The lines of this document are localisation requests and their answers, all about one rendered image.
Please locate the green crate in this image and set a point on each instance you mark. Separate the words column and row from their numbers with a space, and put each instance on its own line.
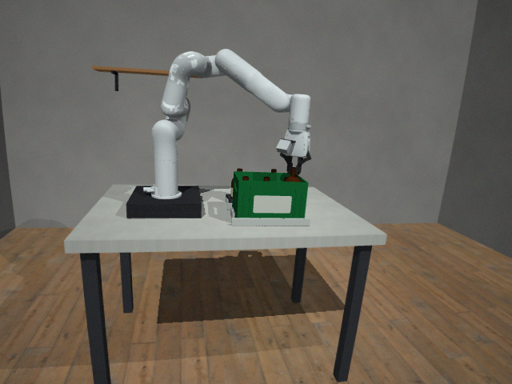
column 257, row 198

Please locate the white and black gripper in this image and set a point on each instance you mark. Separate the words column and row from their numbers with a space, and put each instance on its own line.
column 300, row 149

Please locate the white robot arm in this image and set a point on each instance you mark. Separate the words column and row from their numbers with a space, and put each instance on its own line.
column 166, row 132

